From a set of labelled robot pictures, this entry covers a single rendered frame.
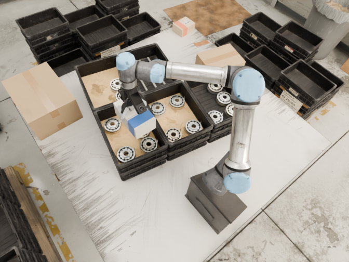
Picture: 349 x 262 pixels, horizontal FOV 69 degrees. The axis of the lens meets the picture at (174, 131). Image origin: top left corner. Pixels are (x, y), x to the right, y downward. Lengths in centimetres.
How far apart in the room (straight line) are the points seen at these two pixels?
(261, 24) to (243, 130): 238
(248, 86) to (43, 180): 198
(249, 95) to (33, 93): 131
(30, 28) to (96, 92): 140
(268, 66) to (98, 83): 173
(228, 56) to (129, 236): 141
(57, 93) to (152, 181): 80
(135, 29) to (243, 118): 215
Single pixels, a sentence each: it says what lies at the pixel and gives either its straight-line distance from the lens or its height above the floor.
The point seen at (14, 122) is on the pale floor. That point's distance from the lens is 293.
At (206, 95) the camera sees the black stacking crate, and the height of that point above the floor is 83.
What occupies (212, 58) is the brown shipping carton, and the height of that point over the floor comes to 86.
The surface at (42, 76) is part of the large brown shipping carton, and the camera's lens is 189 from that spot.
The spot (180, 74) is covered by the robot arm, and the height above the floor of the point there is 135.
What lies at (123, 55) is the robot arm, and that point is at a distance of 106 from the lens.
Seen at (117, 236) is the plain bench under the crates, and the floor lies 70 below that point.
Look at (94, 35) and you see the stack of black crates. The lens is 277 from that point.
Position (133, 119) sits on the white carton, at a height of 113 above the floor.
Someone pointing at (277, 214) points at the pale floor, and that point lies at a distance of 245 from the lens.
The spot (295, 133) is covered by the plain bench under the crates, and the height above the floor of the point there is 70.
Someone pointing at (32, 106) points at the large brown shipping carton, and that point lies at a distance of 174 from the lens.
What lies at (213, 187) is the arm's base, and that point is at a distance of 131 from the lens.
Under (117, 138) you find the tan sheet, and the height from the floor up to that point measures 83.
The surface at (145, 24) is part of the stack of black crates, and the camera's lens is 306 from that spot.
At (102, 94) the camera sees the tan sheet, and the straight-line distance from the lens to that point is 177.
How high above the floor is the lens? 217
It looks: 58 degrees down
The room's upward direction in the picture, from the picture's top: 7 degrees clockwise
